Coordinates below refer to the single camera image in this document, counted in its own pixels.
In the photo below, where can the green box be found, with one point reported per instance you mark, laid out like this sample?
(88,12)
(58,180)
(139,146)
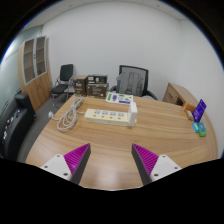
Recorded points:
(202,133)

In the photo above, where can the black mesh office chair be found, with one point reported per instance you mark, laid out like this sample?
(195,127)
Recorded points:
(133,68)

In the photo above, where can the wooden side cabinet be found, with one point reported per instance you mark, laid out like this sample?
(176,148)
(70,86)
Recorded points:
(175,93)

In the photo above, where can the wooden cabinet with glass doors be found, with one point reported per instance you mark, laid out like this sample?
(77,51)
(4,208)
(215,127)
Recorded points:
(35,76)

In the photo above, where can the black printed box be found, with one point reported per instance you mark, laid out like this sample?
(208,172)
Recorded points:
(97,79)

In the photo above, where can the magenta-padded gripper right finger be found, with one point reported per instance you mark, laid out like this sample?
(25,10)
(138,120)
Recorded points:
(161,165)

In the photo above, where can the black visitor chair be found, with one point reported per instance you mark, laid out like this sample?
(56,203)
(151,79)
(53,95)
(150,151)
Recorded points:
(66,72)

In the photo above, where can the cream power strip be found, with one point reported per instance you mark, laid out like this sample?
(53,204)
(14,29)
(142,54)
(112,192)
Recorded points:
(105,116)

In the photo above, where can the green and purple printed sheet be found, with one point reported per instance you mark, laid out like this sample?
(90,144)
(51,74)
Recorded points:
(119,98)

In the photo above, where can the orange box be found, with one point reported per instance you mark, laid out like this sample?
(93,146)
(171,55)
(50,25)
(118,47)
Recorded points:
(188,106)

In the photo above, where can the teal box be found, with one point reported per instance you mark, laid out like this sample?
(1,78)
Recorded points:
(201,126)

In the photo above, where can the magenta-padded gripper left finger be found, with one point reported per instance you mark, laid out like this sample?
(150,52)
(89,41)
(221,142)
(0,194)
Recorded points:
(61,165)

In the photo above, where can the light blue small box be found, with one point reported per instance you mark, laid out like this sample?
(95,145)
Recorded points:
(195,126)

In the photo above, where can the brown cardboard box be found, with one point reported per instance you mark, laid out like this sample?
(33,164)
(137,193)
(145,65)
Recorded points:
(80,86)

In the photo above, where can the small tan box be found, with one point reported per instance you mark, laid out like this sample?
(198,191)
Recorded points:
(189,115)

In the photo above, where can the grey backpack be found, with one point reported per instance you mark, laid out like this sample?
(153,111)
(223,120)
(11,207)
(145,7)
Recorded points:
(130,83)

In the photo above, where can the purple card package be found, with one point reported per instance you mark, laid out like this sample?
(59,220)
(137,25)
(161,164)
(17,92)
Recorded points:
(199,110)

